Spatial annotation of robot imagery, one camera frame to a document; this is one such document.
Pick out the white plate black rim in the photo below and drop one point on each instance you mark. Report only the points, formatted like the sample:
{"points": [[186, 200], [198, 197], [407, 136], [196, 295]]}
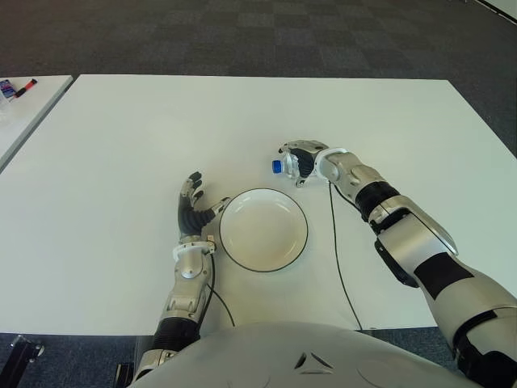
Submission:
{"points": [[264, 230]]}

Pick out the grey robot torso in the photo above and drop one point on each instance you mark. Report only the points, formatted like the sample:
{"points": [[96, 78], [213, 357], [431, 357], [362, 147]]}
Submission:
{"points": [[282, 355]]}

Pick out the small blue white pack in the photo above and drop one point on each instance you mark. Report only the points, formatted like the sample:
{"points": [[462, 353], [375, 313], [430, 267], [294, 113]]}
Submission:
{"points": [[6, 89]]}

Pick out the black table foot caster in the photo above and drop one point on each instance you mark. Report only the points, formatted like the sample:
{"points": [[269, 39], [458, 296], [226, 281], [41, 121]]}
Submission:
{"points": [[27, 349]]}

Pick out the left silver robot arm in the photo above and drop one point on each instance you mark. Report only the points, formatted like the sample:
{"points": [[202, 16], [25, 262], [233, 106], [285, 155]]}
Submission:
{"points": [[187, 279]]}

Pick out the clear water bottle blue cap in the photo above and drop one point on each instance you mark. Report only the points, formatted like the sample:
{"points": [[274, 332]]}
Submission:
{"points": [[282, 166]]}

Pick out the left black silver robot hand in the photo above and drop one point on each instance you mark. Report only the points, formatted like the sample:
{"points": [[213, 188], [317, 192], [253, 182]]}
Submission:
{"points": [[187, 218]]}

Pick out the white side table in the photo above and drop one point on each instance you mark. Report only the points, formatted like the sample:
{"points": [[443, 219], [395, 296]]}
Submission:
{"points": [[28, 121]]}

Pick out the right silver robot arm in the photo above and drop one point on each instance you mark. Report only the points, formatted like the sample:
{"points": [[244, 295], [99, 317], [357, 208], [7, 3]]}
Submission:
{"points": [[412, 250]]}

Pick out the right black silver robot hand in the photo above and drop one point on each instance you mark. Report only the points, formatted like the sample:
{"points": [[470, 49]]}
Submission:
{"points": [[307, 159]]}

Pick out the red black marker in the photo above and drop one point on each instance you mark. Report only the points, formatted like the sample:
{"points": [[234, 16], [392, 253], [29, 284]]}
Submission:
{"points": [[25, 88]]}

